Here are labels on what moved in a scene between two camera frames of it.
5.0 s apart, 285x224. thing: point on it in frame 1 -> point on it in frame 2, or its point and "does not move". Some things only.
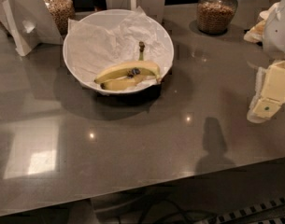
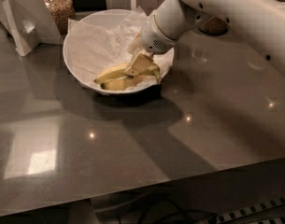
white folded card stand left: [23, 12] does not move
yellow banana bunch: [127, 74] does not move
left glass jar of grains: [61, 7] does not move
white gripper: [278, 32] -> [153, 35]
